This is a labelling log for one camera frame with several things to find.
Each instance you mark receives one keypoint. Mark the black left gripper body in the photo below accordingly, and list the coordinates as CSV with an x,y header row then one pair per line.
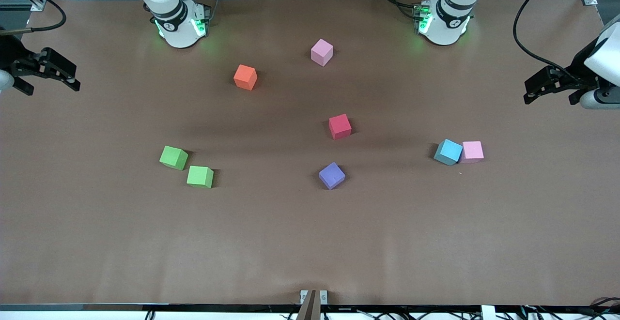
x,y
578,66

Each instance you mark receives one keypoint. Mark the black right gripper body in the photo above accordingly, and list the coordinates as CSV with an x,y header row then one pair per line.
x,y
10,53

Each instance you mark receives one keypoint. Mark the green foam cube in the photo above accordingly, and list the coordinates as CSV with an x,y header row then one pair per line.
x,y
200,176
173,158

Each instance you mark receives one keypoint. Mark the red foam cube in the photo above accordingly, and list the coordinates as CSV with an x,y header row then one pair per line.
x,y
340,126

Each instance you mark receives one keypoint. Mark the pink foam cube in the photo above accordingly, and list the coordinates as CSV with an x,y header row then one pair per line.
x,y
473,151
322,52

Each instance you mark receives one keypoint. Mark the purple foam cube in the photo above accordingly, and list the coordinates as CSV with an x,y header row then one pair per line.
x,y
332,175

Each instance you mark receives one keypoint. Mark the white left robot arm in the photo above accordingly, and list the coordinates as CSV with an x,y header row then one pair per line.
x,y
448,15

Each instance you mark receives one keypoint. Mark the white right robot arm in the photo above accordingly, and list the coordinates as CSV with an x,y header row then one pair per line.
x,y
174,15

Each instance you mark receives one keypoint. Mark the blue foam cube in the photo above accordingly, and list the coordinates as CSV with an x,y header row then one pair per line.
x,y
448,152

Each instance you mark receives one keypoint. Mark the orange foam cube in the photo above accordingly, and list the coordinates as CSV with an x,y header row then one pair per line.
x,y
245,77

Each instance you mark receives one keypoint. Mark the small white box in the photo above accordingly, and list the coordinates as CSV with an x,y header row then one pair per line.
x,y
488,312

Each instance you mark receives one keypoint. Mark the large table cover sheet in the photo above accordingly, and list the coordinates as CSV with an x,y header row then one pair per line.
x,y
310,242

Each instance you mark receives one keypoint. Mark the small metal bracket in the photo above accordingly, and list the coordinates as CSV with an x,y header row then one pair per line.
x,y
303,297

